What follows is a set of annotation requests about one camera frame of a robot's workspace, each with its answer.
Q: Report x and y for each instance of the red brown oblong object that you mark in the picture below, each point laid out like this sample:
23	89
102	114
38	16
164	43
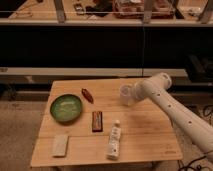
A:
87	95

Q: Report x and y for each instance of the red tray on shelf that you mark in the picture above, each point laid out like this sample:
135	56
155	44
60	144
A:
161	9

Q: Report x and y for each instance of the green ceramic bowl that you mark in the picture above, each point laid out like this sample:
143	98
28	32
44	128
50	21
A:
66	108

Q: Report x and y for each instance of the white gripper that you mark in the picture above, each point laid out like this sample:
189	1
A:
137	91

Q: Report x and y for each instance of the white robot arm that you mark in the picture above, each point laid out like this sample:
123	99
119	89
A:
155	88

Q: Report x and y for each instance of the brown rectangular box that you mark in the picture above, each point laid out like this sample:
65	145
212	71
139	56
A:
97	124

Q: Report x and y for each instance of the white tube bottle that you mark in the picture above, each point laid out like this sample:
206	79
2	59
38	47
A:
114	141

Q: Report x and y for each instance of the white rectangular sponge block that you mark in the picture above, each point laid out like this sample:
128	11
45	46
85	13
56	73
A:
60	145

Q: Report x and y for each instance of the dark device on shelf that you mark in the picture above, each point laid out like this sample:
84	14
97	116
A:
79	9

